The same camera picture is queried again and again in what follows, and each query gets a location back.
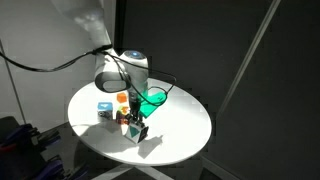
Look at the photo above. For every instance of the small orange cube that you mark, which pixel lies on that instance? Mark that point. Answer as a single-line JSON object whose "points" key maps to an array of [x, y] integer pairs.
{"points": [[122, 97]]}

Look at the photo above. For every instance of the white table base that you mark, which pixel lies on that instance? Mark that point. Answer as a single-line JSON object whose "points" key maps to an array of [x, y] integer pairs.
{"points": [[110, 171]]}

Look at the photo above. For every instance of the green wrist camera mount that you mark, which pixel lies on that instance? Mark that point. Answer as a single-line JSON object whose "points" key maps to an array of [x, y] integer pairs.
{"points": [[153, 101]]}

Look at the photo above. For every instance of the black vertical post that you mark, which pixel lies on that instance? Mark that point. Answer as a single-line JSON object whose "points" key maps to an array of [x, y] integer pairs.
{"points": [[120, 23]]}

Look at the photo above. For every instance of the blue soft number cube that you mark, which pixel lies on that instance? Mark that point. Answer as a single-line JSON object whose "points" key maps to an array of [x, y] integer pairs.
{"points": [[105, 111]]}

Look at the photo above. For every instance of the grey diagonal metal strip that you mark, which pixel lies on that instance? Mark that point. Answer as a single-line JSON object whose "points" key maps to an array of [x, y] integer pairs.
{"points": [[248, 56]]}

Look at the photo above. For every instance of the blue spring clamp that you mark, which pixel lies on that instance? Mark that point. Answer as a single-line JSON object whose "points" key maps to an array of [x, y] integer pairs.
{"points": [[30, 136], [50, 168]]}

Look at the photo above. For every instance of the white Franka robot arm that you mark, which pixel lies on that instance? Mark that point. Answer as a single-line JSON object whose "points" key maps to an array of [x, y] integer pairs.
{"points": [[110, 63]]}

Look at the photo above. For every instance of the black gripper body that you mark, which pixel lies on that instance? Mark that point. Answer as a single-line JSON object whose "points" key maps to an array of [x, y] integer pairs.
{"points": [[134, 104]]}

